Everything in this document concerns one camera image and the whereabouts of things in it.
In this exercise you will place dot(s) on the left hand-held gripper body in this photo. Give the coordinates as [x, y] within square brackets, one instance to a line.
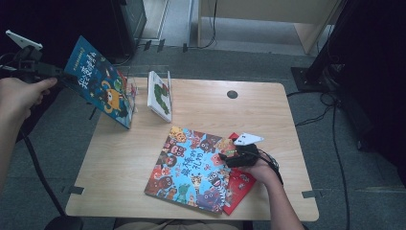
[30, 65]

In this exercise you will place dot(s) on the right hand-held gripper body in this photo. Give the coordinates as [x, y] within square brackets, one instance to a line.
[247, 156]

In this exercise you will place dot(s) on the dark blue monster picture book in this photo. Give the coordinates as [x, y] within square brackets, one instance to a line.
[95, 83]

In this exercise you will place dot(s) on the red picture book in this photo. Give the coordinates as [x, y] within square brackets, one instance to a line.
[239, 191]

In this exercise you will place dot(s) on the light blue monster picture book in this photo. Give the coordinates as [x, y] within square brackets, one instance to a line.
[188, 169]

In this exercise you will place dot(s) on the white caterpillar picture book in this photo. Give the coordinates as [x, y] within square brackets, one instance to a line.
[159, 96]

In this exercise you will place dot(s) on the clear acrylic book rack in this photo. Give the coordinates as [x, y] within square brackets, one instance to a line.
[169, 83]

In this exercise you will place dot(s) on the person's right hand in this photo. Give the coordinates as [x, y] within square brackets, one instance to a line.
[263, 172]

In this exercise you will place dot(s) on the person's left hand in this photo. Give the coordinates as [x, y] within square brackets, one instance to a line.
[16, 96]

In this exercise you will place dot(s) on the dark curtain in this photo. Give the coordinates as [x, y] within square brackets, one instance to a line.
[383, 64]
[48, 12]

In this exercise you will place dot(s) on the round dark table grommet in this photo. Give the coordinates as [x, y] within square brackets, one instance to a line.
[232, 94]

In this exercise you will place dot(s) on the grey tape strip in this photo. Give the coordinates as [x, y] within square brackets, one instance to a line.
[308, 194]
[75, 190]

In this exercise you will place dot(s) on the person's beige trousers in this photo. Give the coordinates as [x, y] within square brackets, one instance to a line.
[178, 226]

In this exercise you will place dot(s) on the black floor tape strip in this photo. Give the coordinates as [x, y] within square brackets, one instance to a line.
[185, 48]
[147, 45]
[161, 45]

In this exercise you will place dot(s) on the black computer tower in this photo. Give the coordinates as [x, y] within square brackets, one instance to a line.
[134, 19]

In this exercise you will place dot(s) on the black metal stand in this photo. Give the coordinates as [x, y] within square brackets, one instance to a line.
[303, 78]

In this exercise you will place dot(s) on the black chair armrest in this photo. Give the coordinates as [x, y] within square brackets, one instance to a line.
[63, 223]

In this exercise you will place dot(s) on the light wooden cabinet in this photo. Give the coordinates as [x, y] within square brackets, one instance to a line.
[271, 8]

